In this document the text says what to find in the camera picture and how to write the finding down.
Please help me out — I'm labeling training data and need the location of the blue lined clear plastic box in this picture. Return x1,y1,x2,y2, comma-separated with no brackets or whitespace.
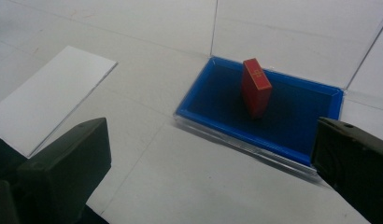
173,0,383,177

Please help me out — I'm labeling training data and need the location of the red rectangular block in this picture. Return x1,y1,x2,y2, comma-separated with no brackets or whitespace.
241,57,274,120

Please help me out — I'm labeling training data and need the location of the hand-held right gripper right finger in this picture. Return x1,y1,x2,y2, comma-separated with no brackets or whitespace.
310,116,383,224

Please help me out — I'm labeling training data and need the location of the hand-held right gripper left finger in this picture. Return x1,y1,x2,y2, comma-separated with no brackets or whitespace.
15,117,112,224

